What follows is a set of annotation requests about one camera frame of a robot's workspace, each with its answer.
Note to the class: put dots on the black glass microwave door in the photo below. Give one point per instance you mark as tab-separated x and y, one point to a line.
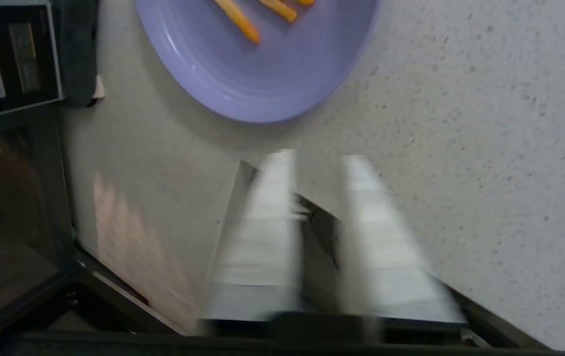
319	232

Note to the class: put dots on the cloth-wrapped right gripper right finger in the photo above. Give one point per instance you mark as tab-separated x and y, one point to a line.
381	257

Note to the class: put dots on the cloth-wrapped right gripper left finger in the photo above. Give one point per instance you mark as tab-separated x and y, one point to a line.
257	247

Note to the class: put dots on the small beige paper scrap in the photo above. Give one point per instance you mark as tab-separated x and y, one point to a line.
98	88

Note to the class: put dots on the silver black microwave oven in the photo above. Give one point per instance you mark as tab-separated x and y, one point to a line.
10	198

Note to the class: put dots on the purple round plate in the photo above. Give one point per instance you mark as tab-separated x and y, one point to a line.
262	79

